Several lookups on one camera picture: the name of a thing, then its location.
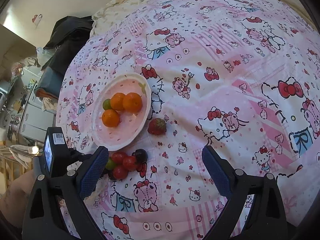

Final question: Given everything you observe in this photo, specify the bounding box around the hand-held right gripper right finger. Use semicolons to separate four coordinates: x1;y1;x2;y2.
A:
201;145;287;240

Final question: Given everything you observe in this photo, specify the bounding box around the pink cartoon-print blanket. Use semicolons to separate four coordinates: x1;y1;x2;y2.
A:
55;0;320;240

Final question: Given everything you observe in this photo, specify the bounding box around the person's left forearm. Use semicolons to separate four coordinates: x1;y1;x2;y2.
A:
0;170;34;230

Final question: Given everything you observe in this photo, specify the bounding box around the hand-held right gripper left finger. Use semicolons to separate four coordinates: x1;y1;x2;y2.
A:
22;145;110;240

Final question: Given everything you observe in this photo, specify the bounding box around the large red strawberry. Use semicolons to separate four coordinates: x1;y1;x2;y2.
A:
147;118;167;136

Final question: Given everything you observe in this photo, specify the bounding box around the white low cabinet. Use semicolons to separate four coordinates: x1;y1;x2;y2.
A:
21;102;55;140

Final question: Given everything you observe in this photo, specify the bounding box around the black jacket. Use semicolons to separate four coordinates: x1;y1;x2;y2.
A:
43;16;94;72

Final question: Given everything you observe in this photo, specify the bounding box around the white plastic bag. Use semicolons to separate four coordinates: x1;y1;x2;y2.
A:
36;46;50;67

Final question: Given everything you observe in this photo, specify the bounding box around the orange mandarin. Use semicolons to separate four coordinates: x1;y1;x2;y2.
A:
110;92;126;111
122;92;143;113
101;109;120;128

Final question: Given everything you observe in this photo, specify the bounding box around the cream lace cloth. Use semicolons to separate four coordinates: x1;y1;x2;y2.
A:
41;97;58;113

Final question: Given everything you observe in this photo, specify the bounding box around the yellow wooden chair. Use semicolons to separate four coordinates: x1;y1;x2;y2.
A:
0;150;33;180

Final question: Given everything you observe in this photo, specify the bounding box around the pink strawberry-print plate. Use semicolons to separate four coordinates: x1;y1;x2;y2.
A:
90;72;152;148

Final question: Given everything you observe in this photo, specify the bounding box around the blue-grey upholstered frame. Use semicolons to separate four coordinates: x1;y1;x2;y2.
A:
34;66;65;98

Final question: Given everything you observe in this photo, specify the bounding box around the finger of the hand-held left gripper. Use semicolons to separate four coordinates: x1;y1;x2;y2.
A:
67;149;90;170

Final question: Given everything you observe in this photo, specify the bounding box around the cream floral bed sheet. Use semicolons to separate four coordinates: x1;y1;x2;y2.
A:
90;0;308;35

